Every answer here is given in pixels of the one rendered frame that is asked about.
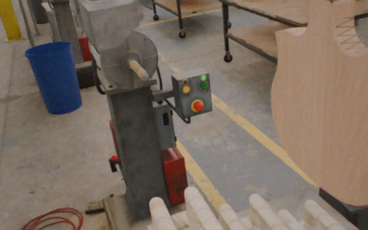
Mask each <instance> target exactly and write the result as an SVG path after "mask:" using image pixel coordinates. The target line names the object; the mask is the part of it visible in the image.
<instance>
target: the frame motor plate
mask: <svg viewBox="0 0 368 230"><path fill-rule="evenodd" d="M97 78H99V80H100V82H101V84H102V86H103V88H104V90H105V92H106V94H107V96H112V95H115V94H120V93H123V92H128V91H132V90H136V89H141V88H146V87H149V86H153V85H157V84H158V83H157V78H156V77H155V76H152V78H151V79H149V81H148V82H147V83H146V84H144V85H142V86H140V87H138V88H133V89H123V88H120V89H115V87H114V86H113V84H112V83H111V82H109V81H108V80H107V78H106V77H105V76H104V74H103V72H102V70H101V68H97Z"/></svg>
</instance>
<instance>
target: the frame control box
mask: <svg viewBox="0 0 368 230"><path fill-rule="evenodd" d="M203 74H204V75H206V79H205V80H201V76H202V75H203ZM184 79H187V80H188V84H187V85H186V86H187V87H189V92H184V91H183V89H184V87H186V86H184V85H183V84H182V81H183V80H184ZM203 82H206V83H207V87H206V88H202V87H201V85H202V83H203ZM172 85H173V93H174V99H175V106H174V105H173V104H172V103H171V102H170V101H169V100H168V99H164V101H165V102H166V103H168V104H169V105H170V106H171V108H172V110H173V111H174V112H175V113H176V114H177V115H178V116H179V117H180V118H181V119H182V120H183V121H184V122H185V123H186V124H190V117H193V116H197V115H200V114H204V113H208V112H211V111H212V99H211V91H210V77H209V73H208V72H207V71H205V70H204V69H203V68H198V69H192V70H189V71H185V72H180V73H177V74H172ZM197 103H202V104H203V109H202V110H201V111H196V110H195V105H196V104H197ZM158 104H159V105H161V104H163V100H160V101H159V102H158ZM175 107H176V108H175ZM186 118H187V120H186Z"/></svg>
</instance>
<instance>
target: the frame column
mask: <svg viewBox="0 0 368 230"><path fill-rule="evenodd" d="M150 88H151V86H149V87H146V88H141V89H136V90H132V91H128V92H123V93H120V94H115V95H112V96H107V94H106V98H107V101H108V106H109V112H110V115H111V120H112V124H113V129H114V134H115V138H116V143H117V145H118V147H117V148H118V149H119V154H120V159H121V163H122V168H123V173H124V176H125V179H126V181H127V190H126V193H125V200H126V202H127V206H128V208H129V210H130V214H131V216H132V218H133V220H138V219H141V218H144V217H148V216H151V210H150V201H151V199H152V198H154V197H159V198H161V199H162V200H163V202H164V204H165V207H166V209H167V210H168V209H172V208H174V207H172V206H171V203H170V199H169V195H168V193H167V189H166V184H165V177H164V170H163V166H162V158H161V151H160V147H159V140H158V132H157V128H156V121H155V117H154V110H153V102H152V98H151V91H150ZM105 93H106V92H105Z"/></svg>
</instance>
